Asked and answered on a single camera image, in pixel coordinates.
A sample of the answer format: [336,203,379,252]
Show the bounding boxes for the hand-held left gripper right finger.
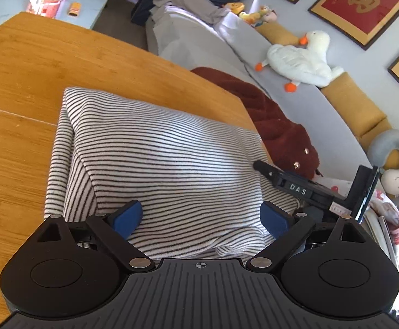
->
[245,201,365,272]

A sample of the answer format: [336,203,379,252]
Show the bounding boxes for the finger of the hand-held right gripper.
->
[253,159,279,181]

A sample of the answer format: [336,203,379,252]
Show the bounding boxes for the small colourful plush toy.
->
[239,5,277,27]

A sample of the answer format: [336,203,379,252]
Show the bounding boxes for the long yellow pillow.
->
[254,23,399,171]

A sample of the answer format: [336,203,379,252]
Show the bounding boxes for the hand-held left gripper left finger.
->
[36,200,153,271]

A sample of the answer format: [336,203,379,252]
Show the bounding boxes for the black white striped shirt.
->
[43,87,303,260]

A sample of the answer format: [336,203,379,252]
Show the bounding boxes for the yellow plush toy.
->
[223,2,245,16]

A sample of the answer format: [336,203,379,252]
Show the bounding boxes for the grey sofa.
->
[146,5,373,183]

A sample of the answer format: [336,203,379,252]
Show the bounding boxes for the large red framed picture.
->
[308,0,399,50]

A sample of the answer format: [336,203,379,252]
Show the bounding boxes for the white goose plush toy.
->
[256,30,345,93]

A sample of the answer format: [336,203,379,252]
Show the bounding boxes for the grey pants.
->
[150,0,235,25]

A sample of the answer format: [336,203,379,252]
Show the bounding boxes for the grey neck pillow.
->
[367,128,399,172]

